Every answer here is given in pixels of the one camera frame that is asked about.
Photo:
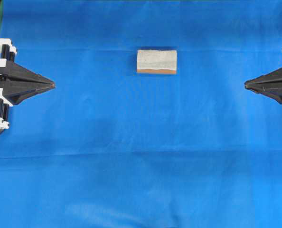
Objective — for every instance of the blue table cloth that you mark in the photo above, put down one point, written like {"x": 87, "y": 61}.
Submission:
{"x": 113, "y": 148}

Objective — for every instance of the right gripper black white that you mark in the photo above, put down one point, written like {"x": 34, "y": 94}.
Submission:
{"x": 272, "y": 77}

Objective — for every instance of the white and tan sponge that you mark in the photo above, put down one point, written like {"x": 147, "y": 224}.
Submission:
{"x": 157, "y": 62}

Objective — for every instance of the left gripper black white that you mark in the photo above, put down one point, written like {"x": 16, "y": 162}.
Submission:
{"x": 11, "y": 93}

